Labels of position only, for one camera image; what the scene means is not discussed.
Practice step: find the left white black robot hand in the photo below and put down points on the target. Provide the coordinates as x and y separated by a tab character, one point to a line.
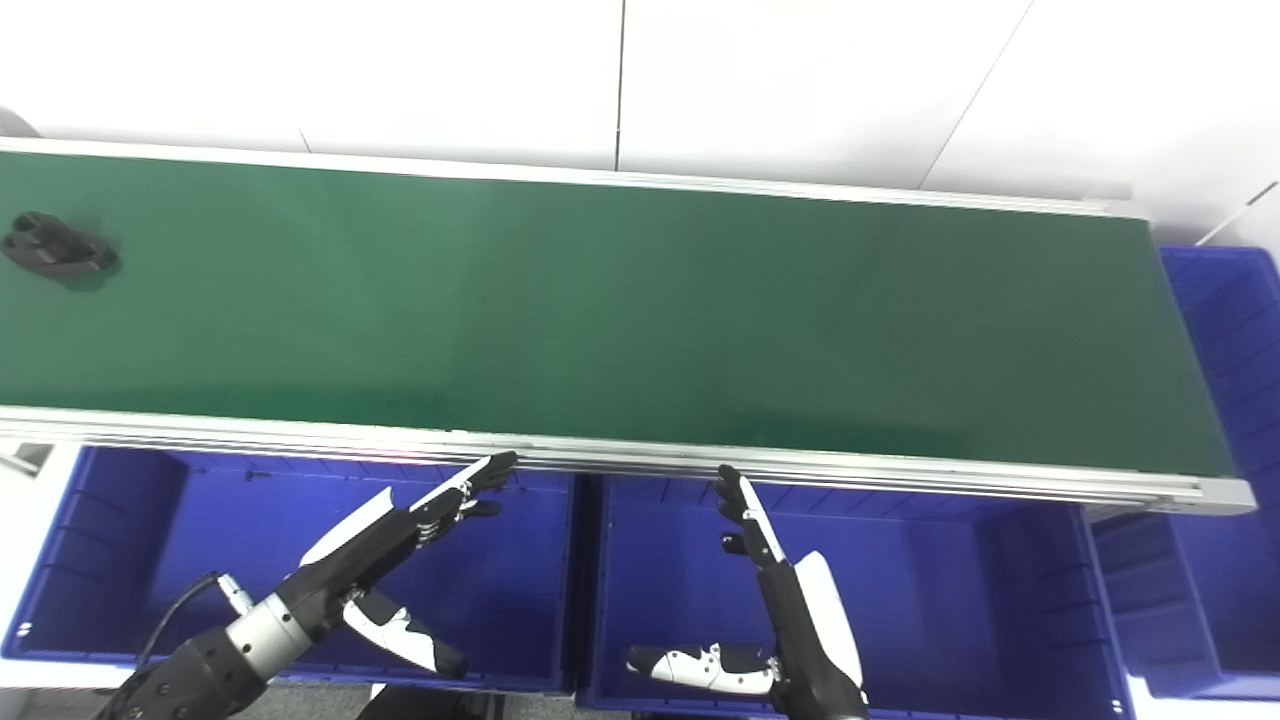
360	560

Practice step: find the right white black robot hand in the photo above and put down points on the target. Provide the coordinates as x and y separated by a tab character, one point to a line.
810	640

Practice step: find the black flanged metal part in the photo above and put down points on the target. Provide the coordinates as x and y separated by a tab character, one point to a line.
55	248

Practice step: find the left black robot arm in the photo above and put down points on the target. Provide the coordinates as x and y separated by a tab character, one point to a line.
200	675

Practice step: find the blue plastic bin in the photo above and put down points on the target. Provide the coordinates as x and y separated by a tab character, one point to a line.
1235	420
130	560
930	600

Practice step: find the green conveyor belt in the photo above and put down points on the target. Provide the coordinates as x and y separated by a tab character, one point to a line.
620	456
600	300

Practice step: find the aluminium conveyor support leg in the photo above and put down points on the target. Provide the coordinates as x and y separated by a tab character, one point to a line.
18	462

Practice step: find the grey conveyor motor housing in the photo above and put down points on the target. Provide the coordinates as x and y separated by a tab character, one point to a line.
15	122

